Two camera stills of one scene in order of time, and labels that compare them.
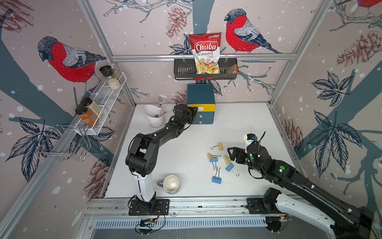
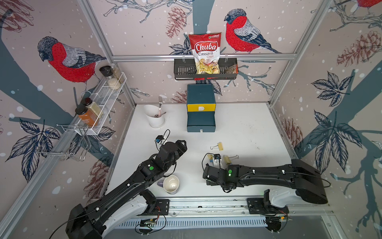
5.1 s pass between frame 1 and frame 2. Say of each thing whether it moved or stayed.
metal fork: stayed
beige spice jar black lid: stayed
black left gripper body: moved
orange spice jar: stayed
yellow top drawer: stayed
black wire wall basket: stayed
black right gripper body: moved
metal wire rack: stayed
